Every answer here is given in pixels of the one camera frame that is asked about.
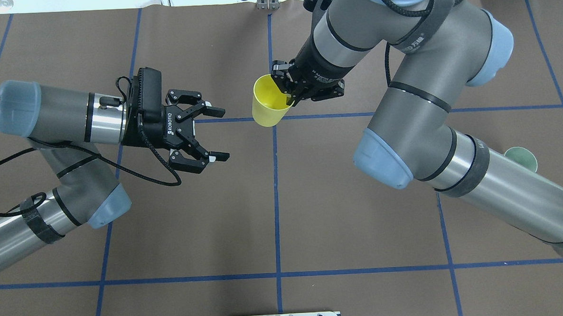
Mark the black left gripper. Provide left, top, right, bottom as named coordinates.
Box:
left=160, top=89, right=230, bottom=174

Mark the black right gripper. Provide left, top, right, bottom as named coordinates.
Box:
left=270, top=38, right=345, bottom=106

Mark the yellow plastic cup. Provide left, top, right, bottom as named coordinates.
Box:
left=252, top=74, right=291, bottom=127

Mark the light green plastic cup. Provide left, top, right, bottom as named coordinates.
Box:
left=503, top=146, right=538, bottom=173

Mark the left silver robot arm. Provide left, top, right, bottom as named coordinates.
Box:
left=0, top=68, right=230, bottom=272

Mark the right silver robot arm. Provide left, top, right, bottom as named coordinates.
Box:
left=271, top=0, right=563, bottom=258

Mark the brown paper table mat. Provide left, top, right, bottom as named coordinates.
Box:
left=0, top=1, right=563, bottom=316

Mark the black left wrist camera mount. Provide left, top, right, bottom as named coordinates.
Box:
left=121, top=67, right=166, bottom=149

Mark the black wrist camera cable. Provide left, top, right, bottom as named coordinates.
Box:
left=370, top=0, right=471, bottom=88

